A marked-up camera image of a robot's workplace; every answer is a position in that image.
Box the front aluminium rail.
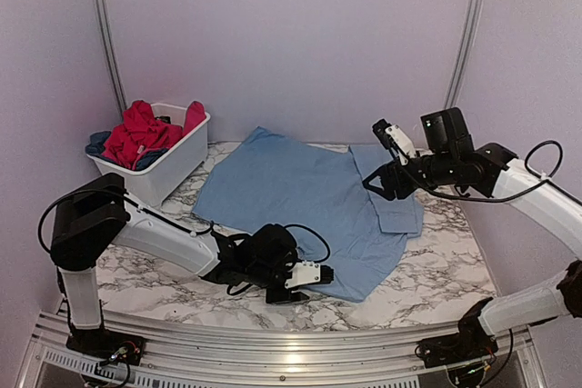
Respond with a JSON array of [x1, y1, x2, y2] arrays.
[[12, 310, 549, 387]]

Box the red garment in bin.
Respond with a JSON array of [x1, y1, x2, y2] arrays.
[[105, 101, 206, 163]]

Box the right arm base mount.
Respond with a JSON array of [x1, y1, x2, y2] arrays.
[[415, 333, 498, 368]]

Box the aluminium frame post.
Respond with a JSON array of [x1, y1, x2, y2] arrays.
[[444, 0, 484, 109], [94, 0, 127, 114]]

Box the light blue button shirt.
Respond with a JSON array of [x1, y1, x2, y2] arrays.
[[193, 127, 424, 303]]

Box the right aluminium frame post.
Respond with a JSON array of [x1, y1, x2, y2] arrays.
[[444, 0, 484, 109]]

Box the left aluminium frame post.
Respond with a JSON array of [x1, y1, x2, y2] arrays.
[[94, 0, 127, 114]]

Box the white plastic laundry bin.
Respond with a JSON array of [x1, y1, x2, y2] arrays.
[[86, 102, 211, 207]]

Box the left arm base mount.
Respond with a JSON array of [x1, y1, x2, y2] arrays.
[[66, 329, 146, 365]]

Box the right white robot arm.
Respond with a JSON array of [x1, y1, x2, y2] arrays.
[[363, 107, 581, 359]]

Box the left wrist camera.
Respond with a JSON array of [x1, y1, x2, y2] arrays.
[[285, 261, 335, 289]]

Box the dark blue garment in bin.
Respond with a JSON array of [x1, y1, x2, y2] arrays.
[[85, 131, 168, 171]]

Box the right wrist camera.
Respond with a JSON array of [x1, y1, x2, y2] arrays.
[[372, 119, 418, 165]]

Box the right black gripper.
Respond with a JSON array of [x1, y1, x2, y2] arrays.
[[364, 150, 457, 200]]

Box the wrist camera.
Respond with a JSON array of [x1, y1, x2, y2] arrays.
[[285, 261, 335, 289], [372, 119, 418, 165]]

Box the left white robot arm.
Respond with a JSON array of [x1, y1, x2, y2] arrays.
[[41, 174, 321, 356]]

